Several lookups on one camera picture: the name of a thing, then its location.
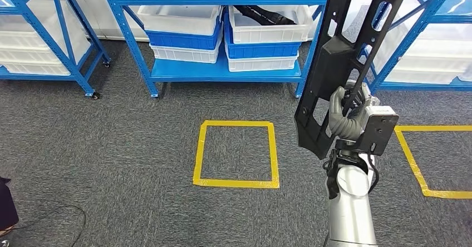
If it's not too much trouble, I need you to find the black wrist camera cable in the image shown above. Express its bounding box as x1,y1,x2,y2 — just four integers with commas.
367,153,381,195

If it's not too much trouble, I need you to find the black plastic panel part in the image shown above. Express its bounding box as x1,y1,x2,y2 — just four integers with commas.
233,4,297,26
293,0,414,161

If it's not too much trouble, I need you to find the black floor cable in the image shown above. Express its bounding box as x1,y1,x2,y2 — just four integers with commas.
0,205,87,247

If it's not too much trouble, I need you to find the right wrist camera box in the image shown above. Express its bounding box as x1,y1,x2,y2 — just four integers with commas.
355,105,400,155

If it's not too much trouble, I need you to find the yellow floor tape square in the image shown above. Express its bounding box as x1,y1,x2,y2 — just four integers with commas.
394,125,472,200
192,120,280,189

